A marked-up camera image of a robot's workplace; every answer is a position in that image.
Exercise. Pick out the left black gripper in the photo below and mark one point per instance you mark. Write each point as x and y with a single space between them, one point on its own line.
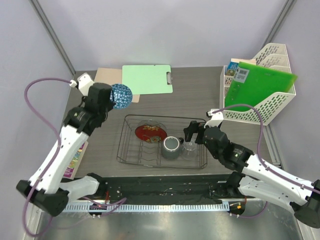
110 105

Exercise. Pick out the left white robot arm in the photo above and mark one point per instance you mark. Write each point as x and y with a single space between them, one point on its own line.
45 188

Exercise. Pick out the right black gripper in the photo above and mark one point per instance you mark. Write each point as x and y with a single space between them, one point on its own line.
193 128

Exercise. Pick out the black wire dish rack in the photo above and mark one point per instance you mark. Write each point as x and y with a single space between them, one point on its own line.
133 151

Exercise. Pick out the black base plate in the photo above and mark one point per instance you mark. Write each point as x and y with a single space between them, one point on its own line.
169 190

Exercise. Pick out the white file organizer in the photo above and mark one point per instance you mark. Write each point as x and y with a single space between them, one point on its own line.
274 56

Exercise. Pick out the white slotted cable duct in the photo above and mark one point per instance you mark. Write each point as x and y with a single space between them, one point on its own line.
85 206

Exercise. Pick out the green clipboard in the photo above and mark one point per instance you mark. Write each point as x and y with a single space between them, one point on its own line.
147 79

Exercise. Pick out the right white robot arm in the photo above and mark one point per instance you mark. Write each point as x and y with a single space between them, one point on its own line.
255 177

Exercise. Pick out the clear glass tumbler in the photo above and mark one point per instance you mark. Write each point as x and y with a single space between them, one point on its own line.
189 150

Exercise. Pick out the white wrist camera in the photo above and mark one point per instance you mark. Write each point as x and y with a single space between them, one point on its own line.
83 83
215 118

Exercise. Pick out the green plastic folder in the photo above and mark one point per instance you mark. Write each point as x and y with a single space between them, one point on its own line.
252 84

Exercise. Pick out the blue patterned bowl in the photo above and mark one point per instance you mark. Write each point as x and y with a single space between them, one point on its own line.
121 96

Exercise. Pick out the grey ceramic mug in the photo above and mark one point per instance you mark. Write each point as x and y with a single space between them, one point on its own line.
171 147

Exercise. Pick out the purple treehouse book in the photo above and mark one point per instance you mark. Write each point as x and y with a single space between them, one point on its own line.
72 169

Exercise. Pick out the blue booklet in organizer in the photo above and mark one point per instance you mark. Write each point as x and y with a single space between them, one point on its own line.
232 67

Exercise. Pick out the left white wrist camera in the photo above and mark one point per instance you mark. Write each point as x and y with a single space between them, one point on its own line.
83 83

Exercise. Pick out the red floral plate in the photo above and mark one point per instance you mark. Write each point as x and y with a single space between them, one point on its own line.
150 133

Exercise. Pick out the beige folder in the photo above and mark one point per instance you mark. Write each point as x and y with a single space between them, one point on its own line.
108 76

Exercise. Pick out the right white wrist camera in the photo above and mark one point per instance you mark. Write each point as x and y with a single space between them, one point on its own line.
215 118

